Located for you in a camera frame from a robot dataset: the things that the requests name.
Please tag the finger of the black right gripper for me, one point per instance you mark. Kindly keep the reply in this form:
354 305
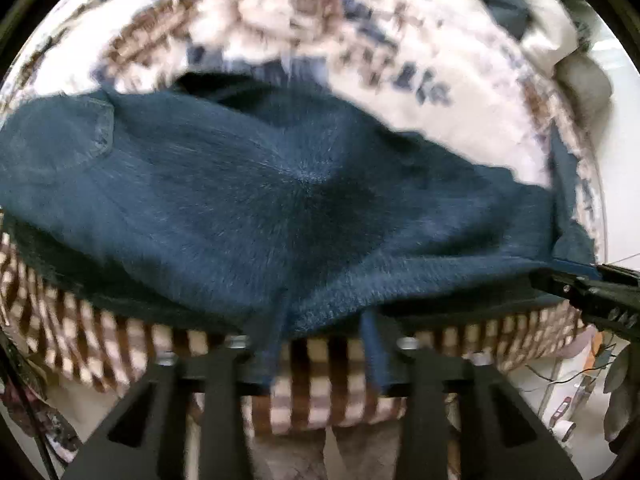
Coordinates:
606 296

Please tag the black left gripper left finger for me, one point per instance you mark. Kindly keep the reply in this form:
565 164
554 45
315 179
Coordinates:
144 435

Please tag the dark blue denim pants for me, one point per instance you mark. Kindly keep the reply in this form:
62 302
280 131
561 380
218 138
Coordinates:
229 202

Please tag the green plant leaves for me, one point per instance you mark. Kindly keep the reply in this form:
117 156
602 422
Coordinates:
622 383

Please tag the brown checkered bed sheet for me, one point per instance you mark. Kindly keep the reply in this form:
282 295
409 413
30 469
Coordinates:
322 381

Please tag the grey pillow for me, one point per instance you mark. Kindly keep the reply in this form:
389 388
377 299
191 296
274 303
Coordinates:
586 87

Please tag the white pillow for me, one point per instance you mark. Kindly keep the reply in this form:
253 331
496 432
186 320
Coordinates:
550 35

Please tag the floral fleece blanket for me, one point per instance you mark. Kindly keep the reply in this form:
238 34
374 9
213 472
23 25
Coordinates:
444 68

